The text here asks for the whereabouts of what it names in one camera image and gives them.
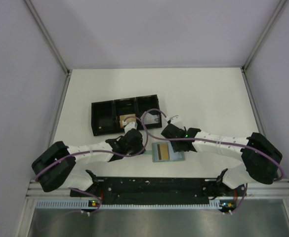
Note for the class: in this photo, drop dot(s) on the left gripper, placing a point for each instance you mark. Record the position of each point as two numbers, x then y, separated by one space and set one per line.
140 149

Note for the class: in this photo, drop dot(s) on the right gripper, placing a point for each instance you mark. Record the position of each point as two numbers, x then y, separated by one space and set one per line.
175 147

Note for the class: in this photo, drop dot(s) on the gold striped credit card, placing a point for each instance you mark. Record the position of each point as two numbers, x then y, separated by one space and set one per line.
162 152

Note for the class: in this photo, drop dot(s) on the green card holder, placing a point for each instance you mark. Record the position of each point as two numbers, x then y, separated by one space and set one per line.
174 156

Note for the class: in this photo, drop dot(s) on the black three-compartment tray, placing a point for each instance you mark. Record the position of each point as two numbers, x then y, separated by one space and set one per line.
107 116

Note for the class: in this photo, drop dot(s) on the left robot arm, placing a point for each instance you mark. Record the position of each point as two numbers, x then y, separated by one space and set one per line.
62 166

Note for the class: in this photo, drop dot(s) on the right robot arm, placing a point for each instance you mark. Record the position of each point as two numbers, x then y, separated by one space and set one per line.
259 158

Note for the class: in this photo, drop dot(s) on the gold credit cards stack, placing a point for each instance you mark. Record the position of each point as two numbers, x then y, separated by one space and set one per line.
126 119

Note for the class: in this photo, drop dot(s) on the white credit cards stack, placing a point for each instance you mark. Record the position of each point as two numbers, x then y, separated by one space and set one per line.
151 119

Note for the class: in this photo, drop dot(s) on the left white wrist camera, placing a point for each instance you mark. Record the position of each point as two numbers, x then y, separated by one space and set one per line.
129 126

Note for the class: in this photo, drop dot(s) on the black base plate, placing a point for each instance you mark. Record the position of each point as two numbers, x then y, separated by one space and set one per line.
154 191

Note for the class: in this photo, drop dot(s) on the white slotted cable duct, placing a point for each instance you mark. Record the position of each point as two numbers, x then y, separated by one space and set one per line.
90 205

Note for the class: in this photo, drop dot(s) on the aluminium frame rail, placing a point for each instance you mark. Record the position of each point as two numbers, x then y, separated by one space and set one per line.
278 190

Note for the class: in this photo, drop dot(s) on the right aluminium corner post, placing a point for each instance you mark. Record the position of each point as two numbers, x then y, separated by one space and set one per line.
265 33

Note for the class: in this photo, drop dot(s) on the aluminium corner post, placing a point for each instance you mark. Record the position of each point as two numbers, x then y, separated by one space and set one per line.
265 33
46 36

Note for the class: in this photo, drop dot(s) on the left aluminium corner post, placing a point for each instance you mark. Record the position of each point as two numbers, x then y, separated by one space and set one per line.
46 36

